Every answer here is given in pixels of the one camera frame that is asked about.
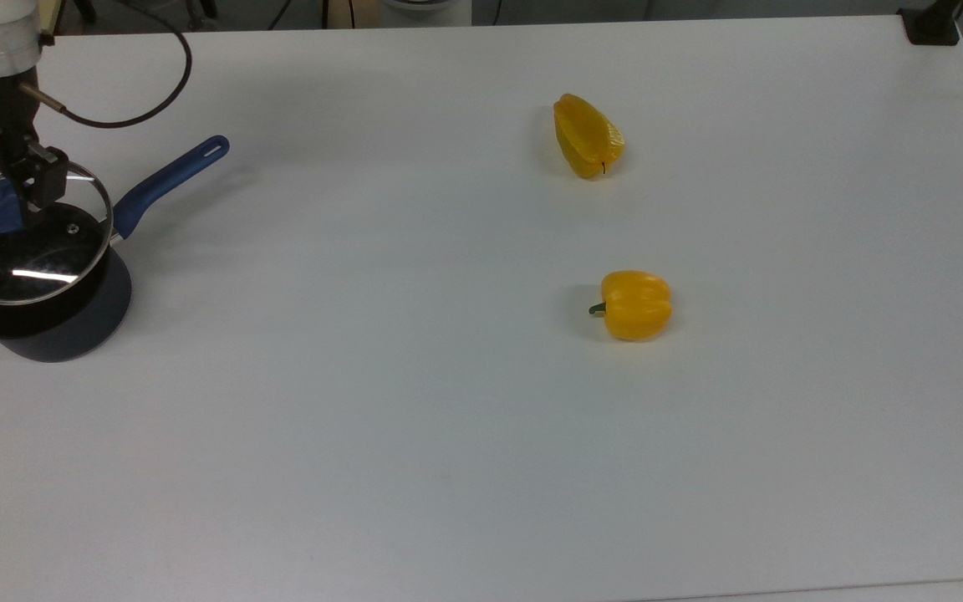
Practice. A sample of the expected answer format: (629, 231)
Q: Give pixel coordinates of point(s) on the glass lid blue knob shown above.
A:
(30, 251)

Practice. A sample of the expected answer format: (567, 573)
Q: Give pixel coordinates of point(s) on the beige wooden furniture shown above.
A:
(48, 17)

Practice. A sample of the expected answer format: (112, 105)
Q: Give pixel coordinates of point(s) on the yellow starfruit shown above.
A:
(586, 138)

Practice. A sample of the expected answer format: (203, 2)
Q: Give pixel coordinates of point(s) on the yellow bell pepper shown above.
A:
(636, 305)

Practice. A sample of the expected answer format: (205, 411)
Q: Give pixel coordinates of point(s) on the black table clamp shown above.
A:
(931, 23)

